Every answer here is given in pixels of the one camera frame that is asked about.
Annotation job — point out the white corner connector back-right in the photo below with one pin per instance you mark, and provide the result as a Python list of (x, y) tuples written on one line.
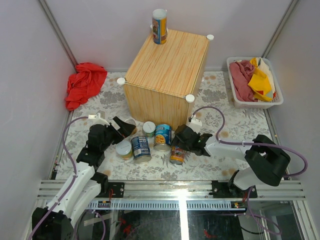
[(210, 37)]

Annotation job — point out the dark blue soup can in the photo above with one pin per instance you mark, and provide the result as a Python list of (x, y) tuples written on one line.
[(141, 149)]

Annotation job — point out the white corner connector front-right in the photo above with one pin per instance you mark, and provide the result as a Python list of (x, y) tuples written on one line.
[(190, 98)]

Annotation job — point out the red crumpled cloth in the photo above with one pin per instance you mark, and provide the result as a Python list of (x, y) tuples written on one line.
[(84, 84)]

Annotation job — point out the Progresso chicken noodle can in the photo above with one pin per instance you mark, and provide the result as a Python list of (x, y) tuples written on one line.
[(163, 137)]

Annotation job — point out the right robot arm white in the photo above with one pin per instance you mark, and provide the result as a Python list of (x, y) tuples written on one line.
[(267, 163)]

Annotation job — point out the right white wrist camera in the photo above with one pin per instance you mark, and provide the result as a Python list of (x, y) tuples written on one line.
[(194, 123)]

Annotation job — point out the white corner connector front-left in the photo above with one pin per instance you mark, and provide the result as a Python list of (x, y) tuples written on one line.
[(121, 81)]

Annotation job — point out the aluminium mounting rail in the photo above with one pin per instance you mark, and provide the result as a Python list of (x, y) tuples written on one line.
[(288, 190)]

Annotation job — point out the short yellow silver-top can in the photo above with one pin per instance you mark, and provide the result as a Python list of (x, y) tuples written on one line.
[(124, 149)]

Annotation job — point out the yellow cloth in basket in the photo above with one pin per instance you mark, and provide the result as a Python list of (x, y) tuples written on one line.
[(260, 84)]

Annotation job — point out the wooden grain cabinet box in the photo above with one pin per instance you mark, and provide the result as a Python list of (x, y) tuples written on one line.
[(162, 75)]

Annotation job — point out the pink cloth in basket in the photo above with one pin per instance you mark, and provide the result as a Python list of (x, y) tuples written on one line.
[(242, 72)]

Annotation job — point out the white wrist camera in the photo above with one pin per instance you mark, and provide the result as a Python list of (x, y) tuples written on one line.
[(194, 123), (97, 119)]

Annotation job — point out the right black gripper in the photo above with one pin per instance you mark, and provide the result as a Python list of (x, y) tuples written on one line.
[(180, 144)]

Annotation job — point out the small green white-lid can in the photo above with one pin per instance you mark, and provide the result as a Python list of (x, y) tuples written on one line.
[(149, 129)]

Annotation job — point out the floral table mat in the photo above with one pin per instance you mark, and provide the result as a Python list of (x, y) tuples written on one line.
[(213, 106)]

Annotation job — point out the white plastic basket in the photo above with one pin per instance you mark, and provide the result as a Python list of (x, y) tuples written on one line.
[(277, 100)]

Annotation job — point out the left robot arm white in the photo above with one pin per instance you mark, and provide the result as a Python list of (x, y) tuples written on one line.
[(57, 220)]

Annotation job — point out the tall yellow congee can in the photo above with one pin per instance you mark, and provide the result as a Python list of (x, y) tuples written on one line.
[(177, 155)]

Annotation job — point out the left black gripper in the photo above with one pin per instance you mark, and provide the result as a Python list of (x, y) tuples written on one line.
[(126, 129)]

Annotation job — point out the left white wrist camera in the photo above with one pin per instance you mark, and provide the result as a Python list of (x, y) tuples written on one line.
[(97, 119)]

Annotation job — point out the white cloth in basket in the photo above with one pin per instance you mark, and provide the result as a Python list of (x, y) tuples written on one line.
[(261, 65)]

